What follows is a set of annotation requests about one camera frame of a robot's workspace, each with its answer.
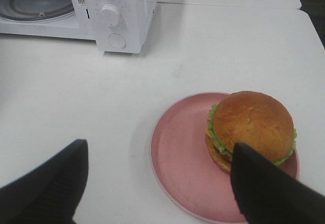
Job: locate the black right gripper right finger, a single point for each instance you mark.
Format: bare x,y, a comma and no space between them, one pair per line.
266,194

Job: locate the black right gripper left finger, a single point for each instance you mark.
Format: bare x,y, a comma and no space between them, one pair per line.
51,192

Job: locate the burger with lettuce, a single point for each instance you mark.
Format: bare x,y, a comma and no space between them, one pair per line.
254,118

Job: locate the pink round plate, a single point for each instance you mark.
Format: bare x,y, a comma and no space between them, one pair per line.
183,166

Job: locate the round door release button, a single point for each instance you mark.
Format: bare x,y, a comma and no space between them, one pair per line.
117,41

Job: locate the white microwave knob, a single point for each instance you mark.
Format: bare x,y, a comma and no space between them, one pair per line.
111,14

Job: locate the white microwave oven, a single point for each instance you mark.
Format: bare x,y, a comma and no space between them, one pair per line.
85,23

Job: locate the glass microwave turntable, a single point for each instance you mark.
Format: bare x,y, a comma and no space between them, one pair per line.
31,10

